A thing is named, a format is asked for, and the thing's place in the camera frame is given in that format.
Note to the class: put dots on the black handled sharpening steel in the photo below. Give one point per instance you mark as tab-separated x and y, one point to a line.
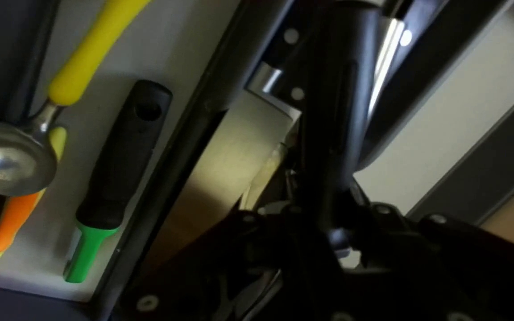
335	112

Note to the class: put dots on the grey cutlery tray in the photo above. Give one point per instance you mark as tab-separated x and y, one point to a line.
275	266

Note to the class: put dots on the black riveted knife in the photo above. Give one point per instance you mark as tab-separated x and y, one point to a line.
278	59

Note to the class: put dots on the black green handled tool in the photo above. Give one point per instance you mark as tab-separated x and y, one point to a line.
118	171

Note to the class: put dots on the black handled knife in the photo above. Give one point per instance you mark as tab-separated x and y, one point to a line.
389	38

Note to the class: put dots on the yellow handled ice cream scoop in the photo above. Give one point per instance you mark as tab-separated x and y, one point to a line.
27	159

